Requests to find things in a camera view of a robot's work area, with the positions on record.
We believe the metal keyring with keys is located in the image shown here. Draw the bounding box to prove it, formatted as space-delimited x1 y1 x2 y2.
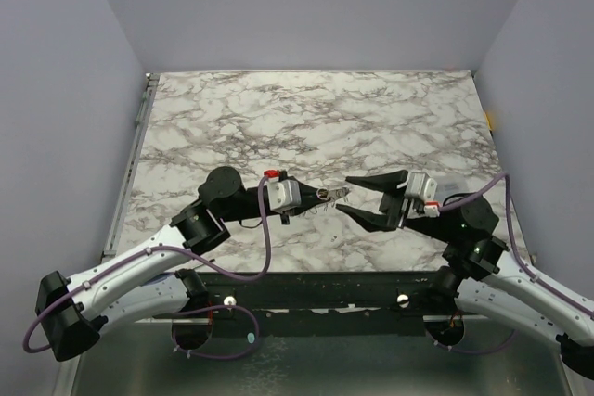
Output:
316 186 351 206

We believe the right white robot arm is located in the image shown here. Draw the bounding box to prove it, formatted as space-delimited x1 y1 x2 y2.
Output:
338 171 593 379

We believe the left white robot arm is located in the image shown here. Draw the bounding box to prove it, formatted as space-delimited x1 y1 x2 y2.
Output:
22 166 349 362

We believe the clear plastic box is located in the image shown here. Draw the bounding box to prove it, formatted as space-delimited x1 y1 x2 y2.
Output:
435 178 470 200

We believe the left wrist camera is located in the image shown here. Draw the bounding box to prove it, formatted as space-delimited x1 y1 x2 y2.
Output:
264 170 302 213

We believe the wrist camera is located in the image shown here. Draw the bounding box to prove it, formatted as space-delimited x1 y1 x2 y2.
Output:
403 172 440 219
264 170 302 213

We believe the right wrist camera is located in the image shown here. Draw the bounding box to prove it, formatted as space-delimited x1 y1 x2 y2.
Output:
403 172 440 219

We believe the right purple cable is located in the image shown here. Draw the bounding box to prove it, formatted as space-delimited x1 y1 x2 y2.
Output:
435 172 594 356

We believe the purple cable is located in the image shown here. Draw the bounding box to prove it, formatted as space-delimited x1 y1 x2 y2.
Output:
435 172 594 356
21 175 275 360

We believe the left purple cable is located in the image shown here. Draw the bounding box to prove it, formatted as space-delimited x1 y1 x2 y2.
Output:
21 175 275 360

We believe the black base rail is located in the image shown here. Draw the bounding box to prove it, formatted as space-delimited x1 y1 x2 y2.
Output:
152 268 470 339

